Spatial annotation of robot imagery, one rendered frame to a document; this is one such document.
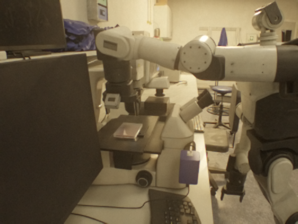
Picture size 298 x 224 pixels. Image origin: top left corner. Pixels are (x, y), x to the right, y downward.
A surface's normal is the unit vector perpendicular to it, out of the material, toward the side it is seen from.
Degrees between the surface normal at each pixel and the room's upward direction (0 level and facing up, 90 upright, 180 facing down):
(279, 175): 90
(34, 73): 86
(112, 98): 42
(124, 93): 102
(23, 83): 86
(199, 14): 90
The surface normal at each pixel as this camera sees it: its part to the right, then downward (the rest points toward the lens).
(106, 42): -0.38, 0.47
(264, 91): -0.79, 0.22
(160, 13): -0.19, 0.30
